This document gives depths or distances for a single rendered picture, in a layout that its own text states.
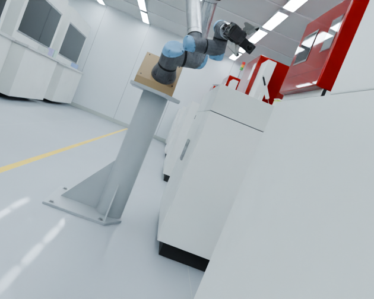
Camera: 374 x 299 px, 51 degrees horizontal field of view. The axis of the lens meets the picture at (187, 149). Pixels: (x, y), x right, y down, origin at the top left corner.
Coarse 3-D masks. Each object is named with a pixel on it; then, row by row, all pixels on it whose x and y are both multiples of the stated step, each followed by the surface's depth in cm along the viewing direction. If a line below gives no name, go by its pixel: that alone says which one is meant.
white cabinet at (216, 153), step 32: (192, 128) 266; (224, 128) 204; (192, 160) 204; (224, 160) 205; (192, 192) 206; (224, 192) 207; (160, 224) 219; (192, 224) 207; (224, 224) 208; (192, 256) 212
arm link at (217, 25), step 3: (216, 21) 196; (219, 21) 194; (222, 21) 192; (225, 21) 191; (216, 24) 194; (219, 24) 191; (222, 24) 188; (213, 27) 197; (216, 27) 193; (219, 27) 190; (216, 30) 193; (219, 30) 189; (216, 33) 193; (219, 33) 190; (216, 36) 194; (219, 36) 193; (225, 39) 194
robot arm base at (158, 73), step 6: (156, 66) 230; (156, 72) 231; (162, 72) 228; (168, 72) 228; (174, 72) 230; (156, 78) 231; (162, 78) 230; (168, 78) 230; (174, 78) 233; (168, 84) 233
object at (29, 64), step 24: (24, 0) 571; (48, 0) 652; (24, 24) 601; (48, 24) 692; (24, 48) 585; (48, 48) 707; (0, 72) 585; (24, 72) 615; (48, 72) 722; (24, 96) 654
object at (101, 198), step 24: (144, 96) 232; (168, 96) 225; (144, 120) 231; (144, 144) 234; (120, 168) 233; (72, 192) 239; (96, 192) 241; (120, 192) 234; (96, 216) 227; (120, 216) 240
